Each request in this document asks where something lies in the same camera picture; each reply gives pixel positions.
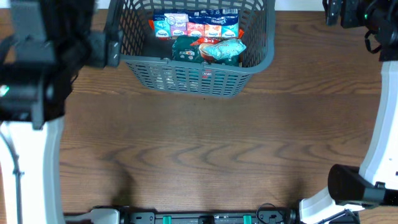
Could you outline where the orange spaghetti packet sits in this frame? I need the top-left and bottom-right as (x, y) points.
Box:
(149, 20), (244, 39)

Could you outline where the Kleenex tissue multipack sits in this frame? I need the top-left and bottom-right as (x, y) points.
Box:
(151, 8), (239, 27)

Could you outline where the green Nescafe coffee bag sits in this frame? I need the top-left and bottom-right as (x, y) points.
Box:
(172, 35), (239, 67)

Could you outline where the grey plastic lattice basket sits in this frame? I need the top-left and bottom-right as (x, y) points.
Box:
(106, 0), (275, 97)

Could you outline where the mint green wipes packet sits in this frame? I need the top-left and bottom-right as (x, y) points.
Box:
(201, 39), (246, 60)

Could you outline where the beige paper pouch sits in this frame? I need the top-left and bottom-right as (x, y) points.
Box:
(154, 68), (199, 92)

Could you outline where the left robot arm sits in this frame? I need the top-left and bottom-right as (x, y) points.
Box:
(1, 1), (123, 223)

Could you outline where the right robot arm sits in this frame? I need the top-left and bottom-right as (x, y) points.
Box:
(293, 0), (397, 223)

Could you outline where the left black cable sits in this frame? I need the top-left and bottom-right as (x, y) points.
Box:
(0, 130), (25, 224)

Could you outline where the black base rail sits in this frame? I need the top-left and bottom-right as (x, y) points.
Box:
(63, 203), (361, 224)

